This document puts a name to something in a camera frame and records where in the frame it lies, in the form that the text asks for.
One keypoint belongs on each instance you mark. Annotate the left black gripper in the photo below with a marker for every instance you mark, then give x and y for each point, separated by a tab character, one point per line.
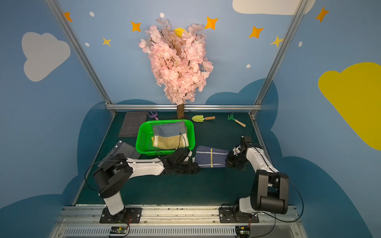
188	166

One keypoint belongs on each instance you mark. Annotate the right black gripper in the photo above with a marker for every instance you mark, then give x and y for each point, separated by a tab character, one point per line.
231	159

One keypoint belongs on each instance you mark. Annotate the navy striped pillowcase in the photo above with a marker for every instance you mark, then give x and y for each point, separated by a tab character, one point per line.
208	157

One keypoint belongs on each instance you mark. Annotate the green plastic basket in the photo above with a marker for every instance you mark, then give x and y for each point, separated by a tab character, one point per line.
144	143

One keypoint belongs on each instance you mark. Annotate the light grey checked pillowcase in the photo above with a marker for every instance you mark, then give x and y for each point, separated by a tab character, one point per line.
121	147

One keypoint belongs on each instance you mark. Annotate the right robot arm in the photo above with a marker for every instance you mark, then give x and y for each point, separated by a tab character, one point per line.
270	189

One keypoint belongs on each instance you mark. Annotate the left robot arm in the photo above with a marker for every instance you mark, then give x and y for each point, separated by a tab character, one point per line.
113	174

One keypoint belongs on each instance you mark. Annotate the dark grey checked pillowcase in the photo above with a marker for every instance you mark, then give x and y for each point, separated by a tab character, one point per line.
131	123

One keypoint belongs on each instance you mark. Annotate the green toy rake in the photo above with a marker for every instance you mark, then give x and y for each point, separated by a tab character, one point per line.
232	118

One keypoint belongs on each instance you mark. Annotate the purple toy garden fork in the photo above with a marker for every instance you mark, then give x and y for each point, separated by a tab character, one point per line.
153	114

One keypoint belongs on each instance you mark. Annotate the right circuit board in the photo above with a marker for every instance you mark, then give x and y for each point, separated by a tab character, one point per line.
242	232

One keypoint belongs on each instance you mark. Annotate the circuit board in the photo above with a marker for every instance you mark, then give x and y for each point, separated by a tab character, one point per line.
118	231
242	232

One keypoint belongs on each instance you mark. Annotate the left circuit board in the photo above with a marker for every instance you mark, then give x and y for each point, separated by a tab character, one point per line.
118	231

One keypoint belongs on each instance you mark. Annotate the pink blossom artificial tree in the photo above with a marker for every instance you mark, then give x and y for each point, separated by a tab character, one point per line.
178	61

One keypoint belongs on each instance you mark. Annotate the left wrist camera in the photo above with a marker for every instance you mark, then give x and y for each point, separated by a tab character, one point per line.
188	158

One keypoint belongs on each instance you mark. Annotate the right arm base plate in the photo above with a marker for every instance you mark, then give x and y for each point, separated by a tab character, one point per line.
230	215

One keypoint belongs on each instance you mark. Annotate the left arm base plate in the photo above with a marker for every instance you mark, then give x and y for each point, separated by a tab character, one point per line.
127	215

